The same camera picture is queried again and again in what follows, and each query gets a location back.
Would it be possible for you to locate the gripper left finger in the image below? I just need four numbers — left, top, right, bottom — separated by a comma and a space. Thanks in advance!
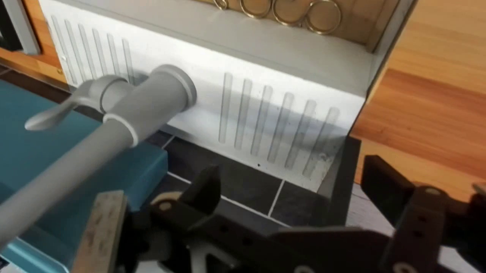
71, 191, 128, 273

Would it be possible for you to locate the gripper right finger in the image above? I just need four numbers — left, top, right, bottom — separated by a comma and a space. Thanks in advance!
361, 154, 486, 273

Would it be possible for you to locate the grey toy kitchen tap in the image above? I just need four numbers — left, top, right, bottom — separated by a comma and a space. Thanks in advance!
0, 65, 197, 248

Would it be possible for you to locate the teal planter box near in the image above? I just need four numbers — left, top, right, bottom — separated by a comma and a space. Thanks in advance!
2, 77, 169, 273

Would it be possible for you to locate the white toy sink basin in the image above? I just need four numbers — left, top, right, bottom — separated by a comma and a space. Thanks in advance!
39, 0, 413, 191

